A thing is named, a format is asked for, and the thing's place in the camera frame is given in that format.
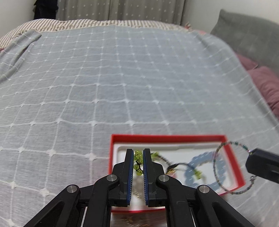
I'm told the green bead bracelet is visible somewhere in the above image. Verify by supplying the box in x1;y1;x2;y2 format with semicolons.
133;149;203;180

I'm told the multicolour seed bead bracelet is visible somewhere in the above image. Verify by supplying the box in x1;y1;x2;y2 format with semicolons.
212;140;257;195

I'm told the blue bead bracelet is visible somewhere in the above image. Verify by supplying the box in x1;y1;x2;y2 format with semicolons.
184;151;226;189

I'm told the red jewelry box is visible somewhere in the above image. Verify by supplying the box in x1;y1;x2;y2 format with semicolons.
108;134;246;213

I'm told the purple pillow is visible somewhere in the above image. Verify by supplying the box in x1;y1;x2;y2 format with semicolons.
236;53;279;119

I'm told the grey grid bedspread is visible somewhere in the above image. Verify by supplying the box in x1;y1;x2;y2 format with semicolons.
1;26;278;226

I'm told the grey pillow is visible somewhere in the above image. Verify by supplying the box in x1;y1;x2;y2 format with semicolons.
211;9;278;74

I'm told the grey dotted curtain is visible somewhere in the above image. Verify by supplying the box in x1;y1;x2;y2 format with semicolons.
56;0;187;26

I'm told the striped brown bed sheet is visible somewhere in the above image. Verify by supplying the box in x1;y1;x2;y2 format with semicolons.
1;19;192;50

